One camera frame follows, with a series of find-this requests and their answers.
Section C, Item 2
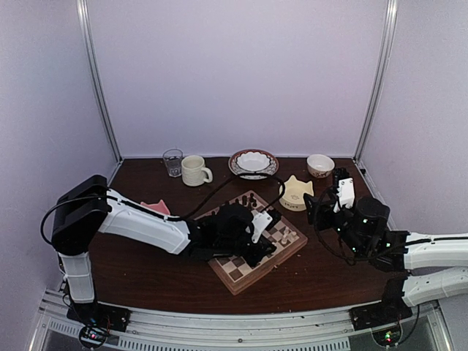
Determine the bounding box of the aluminium frame post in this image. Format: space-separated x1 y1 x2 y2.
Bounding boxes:
76 0 123 163
353 0 399 165

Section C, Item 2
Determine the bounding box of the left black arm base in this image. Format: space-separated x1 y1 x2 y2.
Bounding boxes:
67 303 131 332

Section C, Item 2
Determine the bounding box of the cream ribbed mug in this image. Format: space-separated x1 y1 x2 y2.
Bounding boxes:
181 155 213 187

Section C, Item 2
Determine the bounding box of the pink cat-ear bowl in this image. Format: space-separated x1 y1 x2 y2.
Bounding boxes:
140 200 170 216

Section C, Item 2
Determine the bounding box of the front aluminium rail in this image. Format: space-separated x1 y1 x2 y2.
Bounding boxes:
26 290 456 350

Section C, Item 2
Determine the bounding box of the black cable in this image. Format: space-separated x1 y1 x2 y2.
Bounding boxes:
314 186 366 266
167 174 287 224

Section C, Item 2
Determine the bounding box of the wooden chess board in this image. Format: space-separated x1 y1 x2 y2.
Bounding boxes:
208 191 308 295

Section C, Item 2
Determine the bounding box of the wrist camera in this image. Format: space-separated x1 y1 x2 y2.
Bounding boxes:
333 167 355 213
252 209 282 244

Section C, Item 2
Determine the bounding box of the clear drinking glass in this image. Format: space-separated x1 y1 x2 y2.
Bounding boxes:
162 148 184 178

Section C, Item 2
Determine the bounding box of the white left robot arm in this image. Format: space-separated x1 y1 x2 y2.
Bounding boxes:
43 175 276 325

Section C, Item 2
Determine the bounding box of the right black cable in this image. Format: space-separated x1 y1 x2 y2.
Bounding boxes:
314 186 366 266

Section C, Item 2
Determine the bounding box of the white scalloped bowl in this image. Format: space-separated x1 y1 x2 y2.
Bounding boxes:
237 151 270 172

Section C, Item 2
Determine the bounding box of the yellow cat-ear bowl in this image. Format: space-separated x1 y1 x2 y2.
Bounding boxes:
279 175 314 212

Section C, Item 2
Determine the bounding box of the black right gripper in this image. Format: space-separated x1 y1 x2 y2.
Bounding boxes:
304 189 367 257

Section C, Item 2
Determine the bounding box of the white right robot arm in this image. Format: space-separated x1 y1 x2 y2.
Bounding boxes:
303 192 467 323

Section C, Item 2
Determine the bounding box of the white chess knight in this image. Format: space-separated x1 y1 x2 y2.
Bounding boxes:
281 227 290 245

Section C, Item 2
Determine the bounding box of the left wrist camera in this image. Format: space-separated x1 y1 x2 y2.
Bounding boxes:
252 209 282 244

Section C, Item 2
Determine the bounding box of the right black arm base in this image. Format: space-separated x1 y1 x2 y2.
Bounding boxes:
349 300 412 331

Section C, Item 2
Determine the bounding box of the left black cable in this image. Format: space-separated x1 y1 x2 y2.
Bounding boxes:
167 174 287 224

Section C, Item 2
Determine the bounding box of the left aluminium frame post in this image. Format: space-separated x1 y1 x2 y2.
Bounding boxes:
76 0 123 163

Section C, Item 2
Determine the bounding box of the right aluminium frame post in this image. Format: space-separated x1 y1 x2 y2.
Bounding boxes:
353 0 399 165

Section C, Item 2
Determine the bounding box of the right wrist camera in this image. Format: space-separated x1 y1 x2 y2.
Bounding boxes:
333 167 355 213

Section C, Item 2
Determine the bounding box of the white floral small bowl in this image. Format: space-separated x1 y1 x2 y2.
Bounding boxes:
306 154 335 178

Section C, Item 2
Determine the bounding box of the patterned brown rim plate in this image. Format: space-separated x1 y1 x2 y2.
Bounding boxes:
228 149 279 180

